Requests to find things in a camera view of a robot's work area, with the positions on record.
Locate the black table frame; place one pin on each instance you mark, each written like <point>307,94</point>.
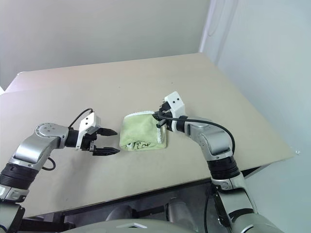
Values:
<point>251,172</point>

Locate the green towel with white trim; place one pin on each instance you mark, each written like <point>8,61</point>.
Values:
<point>138,131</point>

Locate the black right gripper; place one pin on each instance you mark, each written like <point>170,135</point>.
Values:
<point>166,110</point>

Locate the grey robot torso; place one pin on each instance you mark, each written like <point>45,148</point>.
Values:
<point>155,226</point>

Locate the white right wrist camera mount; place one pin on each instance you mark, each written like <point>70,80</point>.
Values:
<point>176,102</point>

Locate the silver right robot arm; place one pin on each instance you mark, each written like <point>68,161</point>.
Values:
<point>213,138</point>

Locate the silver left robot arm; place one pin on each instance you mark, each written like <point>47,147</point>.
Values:
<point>31,150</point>

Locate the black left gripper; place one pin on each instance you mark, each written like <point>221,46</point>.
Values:
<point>91,142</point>

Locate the dark grey rounded shape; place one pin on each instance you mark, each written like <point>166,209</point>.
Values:
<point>119,213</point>

